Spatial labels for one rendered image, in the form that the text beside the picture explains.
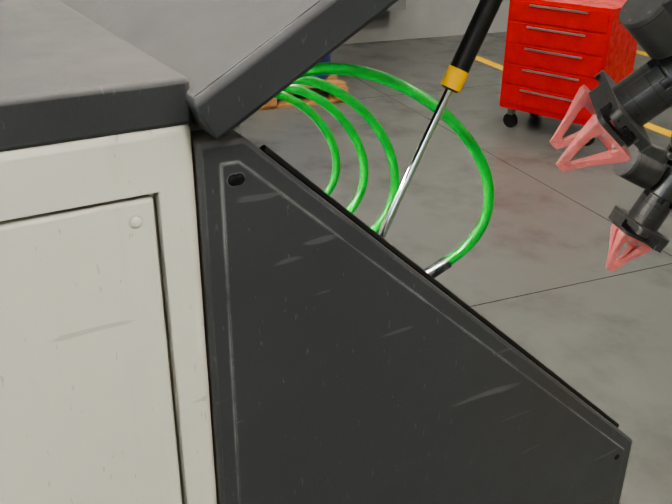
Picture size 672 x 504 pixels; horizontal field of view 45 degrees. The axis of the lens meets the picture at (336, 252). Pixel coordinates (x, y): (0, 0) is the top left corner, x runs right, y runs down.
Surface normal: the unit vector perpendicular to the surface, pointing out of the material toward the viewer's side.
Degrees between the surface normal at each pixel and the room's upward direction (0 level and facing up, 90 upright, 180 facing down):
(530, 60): 90
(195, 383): 90
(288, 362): 90
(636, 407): 0
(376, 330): 90
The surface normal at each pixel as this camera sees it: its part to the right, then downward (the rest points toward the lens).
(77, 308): 0.51, 0.38
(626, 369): 0.01, -0.90
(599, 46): -0.67, 0.32
